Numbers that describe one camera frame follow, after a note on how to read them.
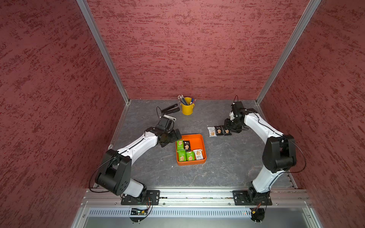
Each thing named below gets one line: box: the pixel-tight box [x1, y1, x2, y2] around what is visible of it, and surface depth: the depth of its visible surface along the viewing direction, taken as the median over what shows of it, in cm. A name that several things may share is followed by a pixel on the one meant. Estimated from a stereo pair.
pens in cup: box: [177, 94, 197, 106], surface depth 104 cm
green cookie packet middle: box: [185, 151, 195, 162], surface depth 89 cm
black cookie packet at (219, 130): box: [214, 125, 225, 136], surface depth 102 cm
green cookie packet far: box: [176, 139, 185, 151], surface depth 93 cm
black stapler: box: [161, 103, 181, 115], surface depth 116 cm
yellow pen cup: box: [181, 103, 195, 116], surface depth 109 cm
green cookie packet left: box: [177, 150, 187, 162], surface depth 88 cm
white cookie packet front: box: [192, 149, 204, 161], surface depth 89 cm
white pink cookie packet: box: [207, 126, 218, 138], surface depth 102 cm
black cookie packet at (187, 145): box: [182, 140, 192, 152], surface depth 94 cm
